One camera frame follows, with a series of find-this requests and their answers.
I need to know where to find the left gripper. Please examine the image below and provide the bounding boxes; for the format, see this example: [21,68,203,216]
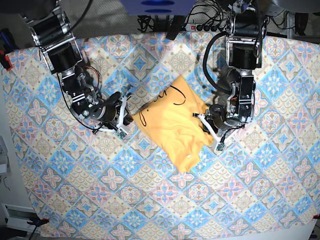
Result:
[192,103,244,152]

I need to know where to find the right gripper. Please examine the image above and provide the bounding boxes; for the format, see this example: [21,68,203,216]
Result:
[92,91,132,139]

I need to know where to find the yellow T-shirt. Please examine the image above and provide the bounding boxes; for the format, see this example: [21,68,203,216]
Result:
[133,76,214,172]

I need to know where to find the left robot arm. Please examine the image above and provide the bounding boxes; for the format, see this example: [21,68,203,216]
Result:
[193,0,266,153]

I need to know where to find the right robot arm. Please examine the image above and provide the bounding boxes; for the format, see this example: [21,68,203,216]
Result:
[19,0,133,139]

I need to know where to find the patterned blue pink tablecloth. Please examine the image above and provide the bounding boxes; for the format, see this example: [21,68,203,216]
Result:
[0,37,320,240]

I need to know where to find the black clamp on table edge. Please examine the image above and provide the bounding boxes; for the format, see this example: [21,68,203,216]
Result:
[166,15,186,41]

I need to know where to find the orange black clamp bottom left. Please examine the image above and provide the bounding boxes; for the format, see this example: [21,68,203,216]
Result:
[27,217,49,228]

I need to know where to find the red black clamp left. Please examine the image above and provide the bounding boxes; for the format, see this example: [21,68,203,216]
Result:
[0,50,13,71]

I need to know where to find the white power strip red switch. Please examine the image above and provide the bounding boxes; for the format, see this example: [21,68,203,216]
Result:
[184,23,223,33]

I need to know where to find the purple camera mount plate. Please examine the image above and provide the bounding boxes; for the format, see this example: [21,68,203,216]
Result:
[120,0,196,16]

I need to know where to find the white aluminium rail bottom left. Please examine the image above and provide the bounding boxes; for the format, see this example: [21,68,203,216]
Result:
[1,203,38,233]

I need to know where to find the blue handled tool left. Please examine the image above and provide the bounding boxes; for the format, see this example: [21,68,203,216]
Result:
[0,28,19,53]

